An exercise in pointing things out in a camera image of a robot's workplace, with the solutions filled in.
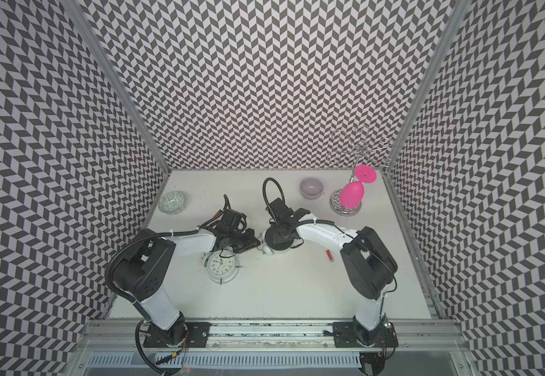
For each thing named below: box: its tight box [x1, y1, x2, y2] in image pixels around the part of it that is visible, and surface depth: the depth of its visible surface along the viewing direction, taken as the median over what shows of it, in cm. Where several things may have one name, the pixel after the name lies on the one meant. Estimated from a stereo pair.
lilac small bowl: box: [299, 177, 324, 200], surface depth 108 cm
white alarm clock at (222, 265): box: [201, 247, 244, 286], surface depth 84 cm
